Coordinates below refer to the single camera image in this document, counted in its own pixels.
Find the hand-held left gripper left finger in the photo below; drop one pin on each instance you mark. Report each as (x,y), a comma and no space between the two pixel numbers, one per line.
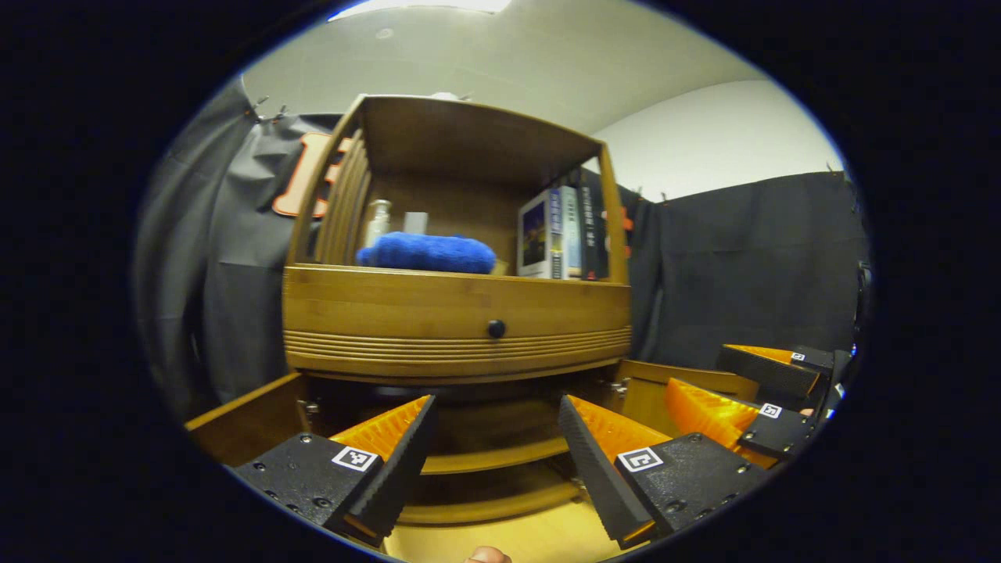
(399,477)

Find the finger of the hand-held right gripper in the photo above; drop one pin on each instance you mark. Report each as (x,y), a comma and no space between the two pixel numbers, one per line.
(782,434)
(770,374)

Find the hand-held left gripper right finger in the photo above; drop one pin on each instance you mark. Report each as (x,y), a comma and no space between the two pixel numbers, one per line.
(594,477)

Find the wooden double-door shoe cabinet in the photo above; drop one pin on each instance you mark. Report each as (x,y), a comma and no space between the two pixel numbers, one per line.
(430,305)

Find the black backdrop cloth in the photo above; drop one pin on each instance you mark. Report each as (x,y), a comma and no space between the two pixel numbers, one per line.
(743,266)

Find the blue folded towel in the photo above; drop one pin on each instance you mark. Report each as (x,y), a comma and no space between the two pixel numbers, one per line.
(426,254)

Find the pale grey spine book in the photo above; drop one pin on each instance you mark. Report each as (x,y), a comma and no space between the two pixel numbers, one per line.
(573,231)

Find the blue spine picture-cover book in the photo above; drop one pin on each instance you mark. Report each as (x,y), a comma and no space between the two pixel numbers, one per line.
(536,234)

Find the small grey box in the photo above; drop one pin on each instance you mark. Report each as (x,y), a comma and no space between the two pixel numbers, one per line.
(415,223)

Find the clear pump bottle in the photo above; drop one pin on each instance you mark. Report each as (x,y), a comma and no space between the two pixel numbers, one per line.
(378,223)

